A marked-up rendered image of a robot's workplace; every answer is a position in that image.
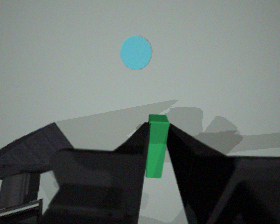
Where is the cyan circle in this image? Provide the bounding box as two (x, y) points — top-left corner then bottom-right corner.
(120, 36), (151, 70)

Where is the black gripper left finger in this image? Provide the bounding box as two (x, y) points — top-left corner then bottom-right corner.
(50, 122), (150, 224)

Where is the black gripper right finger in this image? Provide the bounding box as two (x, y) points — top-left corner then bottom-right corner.
(166, 123), (280, 224)

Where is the green rectangular post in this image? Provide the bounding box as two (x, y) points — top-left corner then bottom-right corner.
(145, 114), (170, 178)

